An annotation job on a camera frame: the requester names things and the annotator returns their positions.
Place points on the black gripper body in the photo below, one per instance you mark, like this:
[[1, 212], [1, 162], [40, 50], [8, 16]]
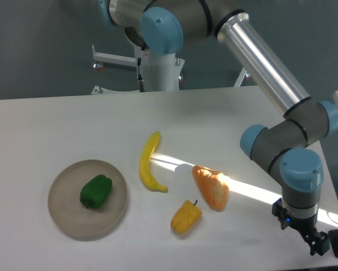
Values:
[[302, 219]]

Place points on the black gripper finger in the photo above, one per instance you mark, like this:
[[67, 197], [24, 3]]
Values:
[[280, 213], [319, 242]]

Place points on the green bell pepper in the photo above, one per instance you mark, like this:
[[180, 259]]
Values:
[[94, 194]]

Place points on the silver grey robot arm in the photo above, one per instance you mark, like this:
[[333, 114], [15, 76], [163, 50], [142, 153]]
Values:
[[159, 29]]

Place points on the yellow bell pepper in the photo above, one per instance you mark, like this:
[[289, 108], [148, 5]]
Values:
[[186, 217]]

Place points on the beige round plate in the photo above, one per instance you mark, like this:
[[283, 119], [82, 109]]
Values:
[[71, 216]]

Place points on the orange peeled tangerine piece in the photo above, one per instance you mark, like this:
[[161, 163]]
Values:
[[214, 191]]

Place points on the yellow banana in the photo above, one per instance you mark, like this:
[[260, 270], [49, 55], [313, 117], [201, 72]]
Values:
[[146, 176]]

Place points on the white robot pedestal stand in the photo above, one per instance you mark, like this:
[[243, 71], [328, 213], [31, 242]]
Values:
[[206, 64]]

